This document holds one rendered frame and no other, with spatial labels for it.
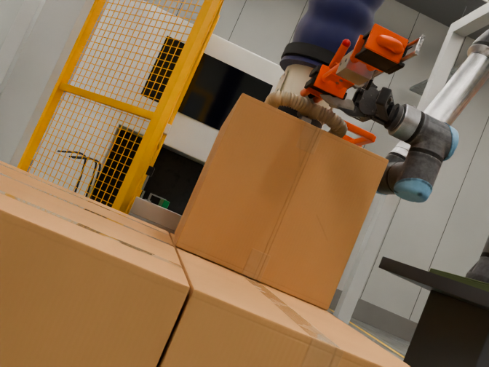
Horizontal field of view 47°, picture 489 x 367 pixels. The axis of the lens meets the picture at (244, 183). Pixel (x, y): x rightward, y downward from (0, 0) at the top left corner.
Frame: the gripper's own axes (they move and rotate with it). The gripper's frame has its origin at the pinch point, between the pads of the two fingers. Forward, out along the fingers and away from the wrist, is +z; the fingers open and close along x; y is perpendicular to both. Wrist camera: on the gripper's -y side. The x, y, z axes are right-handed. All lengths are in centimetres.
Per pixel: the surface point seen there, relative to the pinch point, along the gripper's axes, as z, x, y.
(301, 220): -6.2, -35.0, -4.3
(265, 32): -31, 339, 946
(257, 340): 8, -56, -64
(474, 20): -155, 206, 308
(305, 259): -11.0, -43.2, -4.4
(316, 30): 6.1, 18.1, 18.8
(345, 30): -1.2, 21.4, 17.5
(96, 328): 28, -63, -64
